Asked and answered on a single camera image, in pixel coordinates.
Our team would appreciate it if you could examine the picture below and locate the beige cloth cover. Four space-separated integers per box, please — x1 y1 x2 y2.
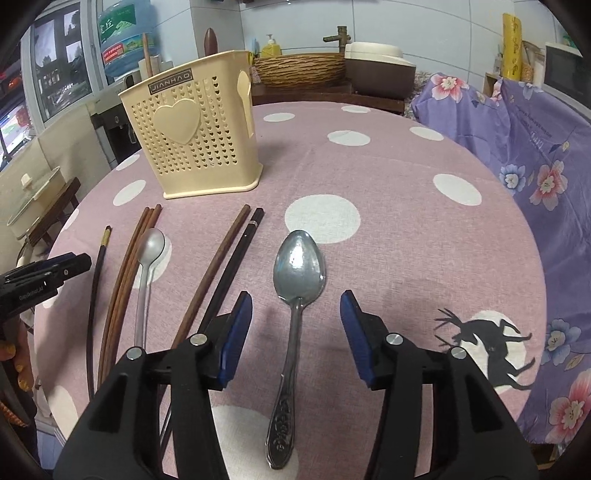
0 105 114 241

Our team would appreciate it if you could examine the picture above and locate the beige perforated utensil holder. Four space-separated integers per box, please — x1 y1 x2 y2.
118 50 264 200

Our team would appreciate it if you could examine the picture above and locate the small grey spoon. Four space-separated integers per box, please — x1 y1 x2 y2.
134 227 166 349

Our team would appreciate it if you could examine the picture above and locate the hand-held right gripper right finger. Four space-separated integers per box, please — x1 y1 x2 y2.
340 291 539 480

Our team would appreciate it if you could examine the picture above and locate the blue water bottle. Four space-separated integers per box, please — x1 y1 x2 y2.
97 0 158 79

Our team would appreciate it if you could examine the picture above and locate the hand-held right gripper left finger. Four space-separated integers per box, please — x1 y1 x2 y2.
53 292 253 480

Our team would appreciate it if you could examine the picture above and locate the pink polka dot tablecloth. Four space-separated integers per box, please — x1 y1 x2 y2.
34 99 548 480

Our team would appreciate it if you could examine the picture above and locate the bamboo spout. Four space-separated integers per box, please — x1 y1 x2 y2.
322 25 354 54

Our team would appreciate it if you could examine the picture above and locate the beige and brown rice cooker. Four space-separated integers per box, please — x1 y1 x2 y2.
344 41 416 99

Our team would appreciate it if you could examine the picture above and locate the yellow roll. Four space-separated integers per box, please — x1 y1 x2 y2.
501 13 525 81

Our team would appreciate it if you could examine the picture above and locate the grey water dispenser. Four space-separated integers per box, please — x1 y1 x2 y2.
90 78 144 163

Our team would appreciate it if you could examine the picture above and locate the purple floral cloth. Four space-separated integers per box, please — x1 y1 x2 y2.
409 71 591 462

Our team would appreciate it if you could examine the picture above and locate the wicker basket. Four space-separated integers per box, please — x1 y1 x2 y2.
253 53 347 88

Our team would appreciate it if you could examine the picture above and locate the dark wooden side table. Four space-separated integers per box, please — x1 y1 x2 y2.
252 83 407 115

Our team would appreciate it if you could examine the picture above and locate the white microwave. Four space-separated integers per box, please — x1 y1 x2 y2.
542 41 591 112

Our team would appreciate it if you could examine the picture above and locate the dark wooden stool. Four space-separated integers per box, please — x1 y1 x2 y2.
28 178 81 250

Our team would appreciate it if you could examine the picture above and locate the brown wooden chopstick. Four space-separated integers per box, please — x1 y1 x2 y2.
102 209 155 384
107 204 163 370
98 208 149 388
171 204 251 349

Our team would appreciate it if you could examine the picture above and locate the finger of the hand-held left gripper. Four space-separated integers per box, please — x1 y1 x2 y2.
4 252 92 291

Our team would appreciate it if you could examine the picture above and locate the large steel spoon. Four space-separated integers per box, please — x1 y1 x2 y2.
264 229 327 470

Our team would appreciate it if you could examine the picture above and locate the black chopstick with silver band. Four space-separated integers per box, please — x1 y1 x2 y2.
159 208 266 457

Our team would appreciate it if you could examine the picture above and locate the black chopstick with gold band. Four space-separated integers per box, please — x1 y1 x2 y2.
87 225 113 400

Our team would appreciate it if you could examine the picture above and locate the person's dark patterned clothing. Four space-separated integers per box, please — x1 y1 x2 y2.
0 318 38 430

